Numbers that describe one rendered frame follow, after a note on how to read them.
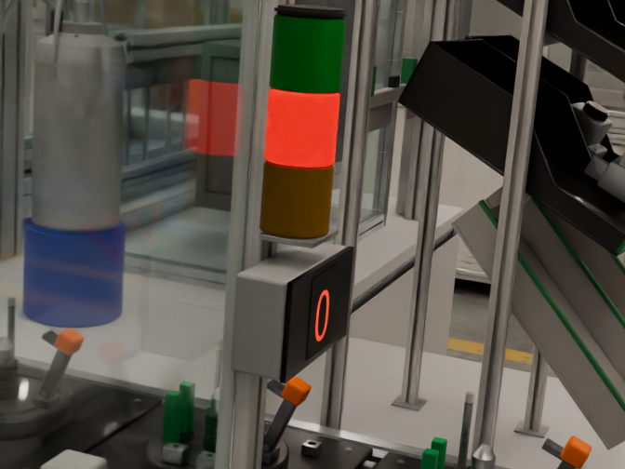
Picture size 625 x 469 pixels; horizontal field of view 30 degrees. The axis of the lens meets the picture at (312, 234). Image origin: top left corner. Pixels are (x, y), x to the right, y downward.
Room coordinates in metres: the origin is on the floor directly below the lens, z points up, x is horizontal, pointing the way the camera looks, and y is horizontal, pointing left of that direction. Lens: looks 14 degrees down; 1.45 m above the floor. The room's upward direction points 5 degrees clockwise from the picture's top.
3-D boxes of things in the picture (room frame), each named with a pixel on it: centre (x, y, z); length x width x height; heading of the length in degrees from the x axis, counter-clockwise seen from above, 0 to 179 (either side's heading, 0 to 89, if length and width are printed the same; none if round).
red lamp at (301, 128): (0.80, 0.01, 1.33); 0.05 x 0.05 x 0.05
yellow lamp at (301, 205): (0.80, 0.01, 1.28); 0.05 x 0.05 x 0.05
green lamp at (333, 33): (0.80, 0.01, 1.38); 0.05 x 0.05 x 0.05
